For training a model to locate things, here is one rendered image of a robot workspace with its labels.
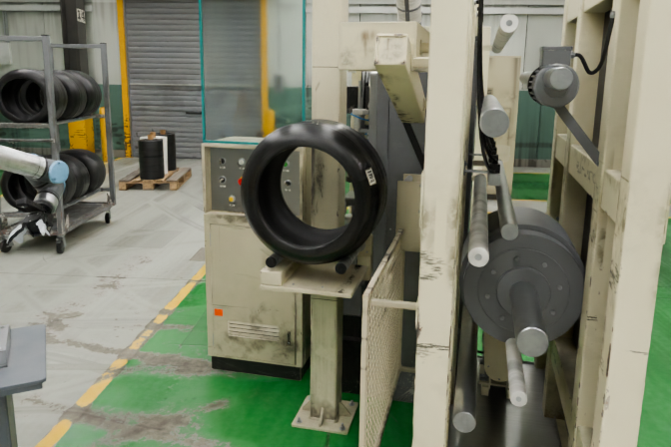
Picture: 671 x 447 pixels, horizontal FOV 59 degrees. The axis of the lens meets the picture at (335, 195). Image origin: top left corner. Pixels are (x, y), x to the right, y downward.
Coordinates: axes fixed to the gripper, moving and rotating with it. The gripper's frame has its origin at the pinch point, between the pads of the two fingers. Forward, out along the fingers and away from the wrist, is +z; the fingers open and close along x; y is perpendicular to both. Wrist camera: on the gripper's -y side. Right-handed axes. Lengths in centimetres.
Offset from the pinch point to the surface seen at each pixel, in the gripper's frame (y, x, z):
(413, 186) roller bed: 33, -149, -17
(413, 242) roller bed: 53, -143, -5
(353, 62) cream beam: -38, -138, 2
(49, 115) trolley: 87, 136, -278
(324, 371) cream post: 108, -89, 11
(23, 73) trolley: 56, 152, -306
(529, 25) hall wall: 413, -428, -816
